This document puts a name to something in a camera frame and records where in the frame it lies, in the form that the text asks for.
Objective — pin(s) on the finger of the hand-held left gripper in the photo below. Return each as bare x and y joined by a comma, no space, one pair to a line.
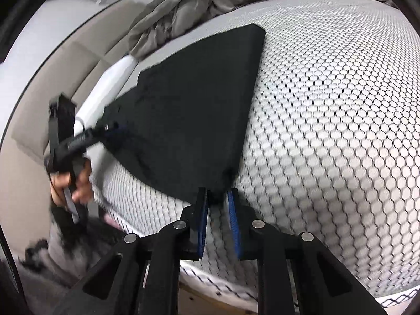
111,131

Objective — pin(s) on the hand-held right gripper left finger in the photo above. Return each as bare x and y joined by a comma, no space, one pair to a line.
203,223

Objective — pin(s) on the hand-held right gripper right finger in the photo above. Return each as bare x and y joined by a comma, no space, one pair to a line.
234,223

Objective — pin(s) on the black pants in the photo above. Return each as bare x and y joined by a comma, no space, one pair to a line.
197,105

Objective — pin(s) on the person's left forearm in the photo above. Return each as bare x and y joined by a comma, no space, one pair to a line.
75,246

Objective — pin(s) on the person's left hand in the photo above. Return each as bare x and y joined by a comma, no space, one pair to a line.
83,187

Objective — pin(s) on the white pillow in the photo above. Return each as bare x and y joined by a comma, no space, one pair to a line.
108,85

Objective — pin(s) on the beige padded headboard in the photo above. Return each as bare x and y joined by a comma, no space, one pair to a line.
49,88

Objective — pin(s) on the bed with honeycomb cover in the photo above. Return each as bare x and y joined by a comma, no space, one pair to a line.
328,137

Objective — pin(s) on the grey duvet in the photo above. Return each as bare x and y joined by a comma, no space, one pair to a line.
183,6

